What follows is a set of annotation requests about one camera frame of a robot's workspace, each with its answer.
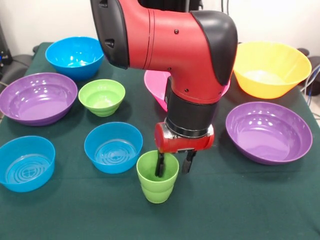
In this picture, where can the black rounded seat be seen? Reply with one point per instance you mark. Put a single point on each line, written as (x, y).
(20, 65)

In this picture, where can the blue bowl with ringed bottom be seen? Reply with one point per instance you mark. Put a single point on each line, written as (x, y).
(112, 150)
(25, 162)

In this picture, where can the pink bowl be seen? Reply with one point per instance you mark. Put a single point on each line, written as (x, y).
(155, 87)

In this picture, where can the black equipment rack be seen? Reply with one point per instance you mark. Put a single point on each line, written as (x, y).
(5, 57)

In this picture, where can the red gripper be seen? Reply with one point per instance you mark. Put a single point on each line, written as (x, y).
(185, 142)

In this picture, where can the small green bowl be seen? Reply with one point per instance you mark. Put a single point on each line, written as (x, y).
(101, 97)

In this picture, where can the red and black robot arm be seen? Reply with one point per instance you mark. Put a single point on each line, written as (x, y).
(162, 37)

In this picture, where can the purple bowl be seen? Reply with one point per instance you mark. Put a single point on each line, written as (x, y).
(267, 135)
(37, 100)

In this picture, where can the green cup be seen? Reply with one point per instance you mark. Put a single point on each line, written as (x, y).
(157, 190)

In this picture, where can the deep smooth blue bowl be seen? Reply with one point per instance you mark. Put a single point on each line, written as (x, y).
(72, 57)

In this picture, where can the yellow-orange bowl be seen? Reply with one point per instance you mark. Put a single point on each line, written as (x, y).
(272, 65)

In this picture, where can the dark green tablecloth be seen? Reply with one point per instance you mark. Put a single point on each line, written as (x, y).
(225, 200)

